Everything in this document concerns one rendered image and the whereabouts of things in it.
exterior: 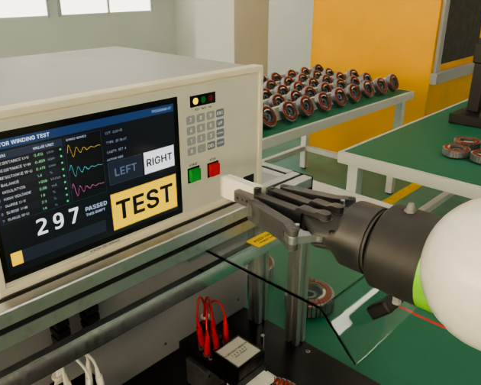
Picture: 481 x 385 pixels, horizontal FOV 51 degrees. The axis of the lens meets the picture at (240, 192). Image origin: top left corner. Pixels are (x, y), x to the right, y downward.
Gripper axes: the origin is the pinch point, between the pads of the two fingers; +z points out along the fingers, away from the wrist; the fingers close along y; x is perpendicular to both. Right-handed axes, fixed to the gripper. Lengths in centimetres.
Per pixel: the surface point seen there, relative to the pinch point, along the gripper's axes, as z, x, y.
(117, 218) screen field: 9.6, -2.6, -13.0
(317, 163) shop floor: 189, -118, 294
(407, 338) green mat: -9, -43, 41
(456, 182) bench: 20, -44, 137
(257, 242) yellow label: 3.6, -11.8, 7.3
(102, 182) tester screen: 9.7, 2.8, -14.6
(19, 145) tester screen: 9.7, 9.6, -23.8
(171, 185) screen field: 9.6, -0.6, -4.1
